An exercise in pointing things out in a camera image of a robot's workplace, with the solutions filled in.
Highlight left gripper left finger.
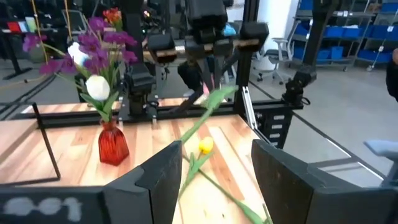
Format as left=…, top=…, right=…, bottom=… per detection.
left=101, top=140, right=183, bottom=224

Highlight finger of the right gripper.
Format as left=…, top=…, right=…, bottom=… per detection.
left=203, top=55, right=233, bottom=93
left=177, top=58, right=205, bottom=94

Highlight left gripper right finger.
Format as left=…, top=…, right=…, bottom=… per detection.
left=251, top=139, right=338, bottom=224

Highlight red ribbed glass vase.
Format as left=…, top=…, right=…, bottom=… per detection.
left=98, top=119, right=130, bottom=166

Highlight yellow tulip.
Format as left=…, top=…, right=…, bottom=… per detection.
left=178, top=136, right=215, bottom=200

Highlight purple flower bunch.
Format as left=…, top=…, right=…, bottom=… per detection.
left=21, top=17, right=139, bottom=122

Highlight wooden shelf black legs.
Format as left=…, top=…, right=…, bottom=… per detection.
left=0, top=102, right=62, bottom=187

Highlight black tulip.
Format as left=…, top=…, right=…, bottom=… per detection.
left=182, top=154, right=274, bottom=224

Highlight silver aluminium bar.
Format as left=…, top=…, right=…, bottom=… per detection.
left=241, top=86, right=259, bottom=130

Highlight white office chair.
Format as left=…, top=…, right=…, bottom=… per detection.
left=257, top=37, right=295, bottom=85

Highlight orange flower bouquet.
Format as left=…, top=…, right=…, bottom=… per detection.
left=102, top=7, right=123, bottom=27

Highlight metal shelving blue bins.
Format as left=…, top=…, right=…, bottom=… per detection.
left=290, top=0, right=398, bottom=72

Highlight person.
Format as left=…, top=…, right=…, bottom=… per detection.
left=385, top=48, right=398, bottom=103

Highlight green box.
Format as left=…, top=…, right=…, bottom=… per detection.
left=24, top=17, right=37, bottom=32

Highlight red box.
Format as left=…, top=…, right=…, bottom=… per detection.
left=7, top=21, right=21, bottom=34

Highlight orange hanging cable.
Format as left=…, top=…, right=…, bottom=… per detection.
left=63, top=0, right=73, bottom=42
left=30, top=0, right=49, bottom=65

